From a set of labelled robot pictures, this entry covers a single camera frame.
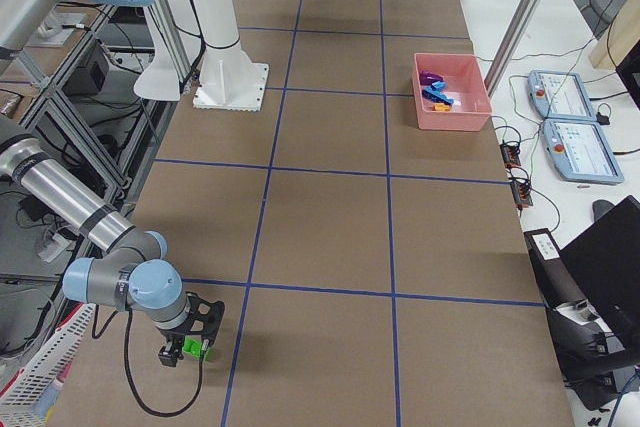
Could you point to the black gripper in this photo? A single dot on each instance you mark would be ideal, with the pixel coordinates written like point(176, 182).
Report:
point(174, 337)

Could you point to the green toy block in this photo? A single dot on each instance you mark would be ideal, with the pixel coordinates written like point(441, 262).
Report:
point(194, 348)

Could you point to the long blue toy block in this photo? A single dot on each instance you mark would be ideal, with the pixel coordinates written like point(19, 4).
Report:
point(436, 96)

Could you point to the orange toy block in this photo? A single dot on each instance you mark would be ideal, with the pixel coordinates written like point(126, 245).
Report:
point(441, 107)

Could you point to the purple toy block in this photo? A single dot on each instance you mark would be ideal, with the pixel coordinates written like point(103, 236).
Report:
point(428, 78)

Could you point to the small blue toy block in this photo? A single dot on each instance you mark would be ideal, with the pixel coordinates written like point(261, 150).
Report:
point(439, 85)

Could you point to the pink plastic box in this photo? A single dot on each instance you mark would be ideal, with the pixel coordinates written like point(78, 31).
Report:
point(471, 106)

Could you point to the black orange terminal box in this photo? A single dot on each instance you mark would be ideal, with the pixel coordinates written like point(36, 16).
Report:
point(510, 154)
point(521, 191)

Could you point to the white plastic basket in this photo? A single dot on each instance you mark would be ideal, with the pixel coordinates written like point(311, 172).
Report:
point(28, 398)

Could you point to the black laptop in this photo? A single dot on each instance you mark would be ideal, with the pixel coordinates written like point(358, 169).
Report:
point(590, 289)

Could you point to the lower teach pendant tablet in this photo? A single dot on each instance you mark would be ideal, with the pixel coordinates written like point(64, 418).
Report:
point(579, 152)

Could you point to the teach pendant tablet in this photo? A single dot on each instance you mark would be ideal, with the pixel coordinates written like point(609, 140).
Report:
point(559, 95)
point(579, 152)

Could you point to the upper teach pendant tablet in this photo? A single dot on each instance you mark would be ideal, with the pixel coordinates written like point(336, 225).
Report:
point(559, 95)

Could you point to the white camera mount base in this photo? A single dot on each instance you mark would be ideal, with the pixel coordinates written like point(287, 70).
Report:
point(229, 80)

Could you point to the aluminium frame post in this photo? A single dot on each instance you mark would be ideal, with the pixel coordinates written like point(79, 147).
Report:
point(517, 26)

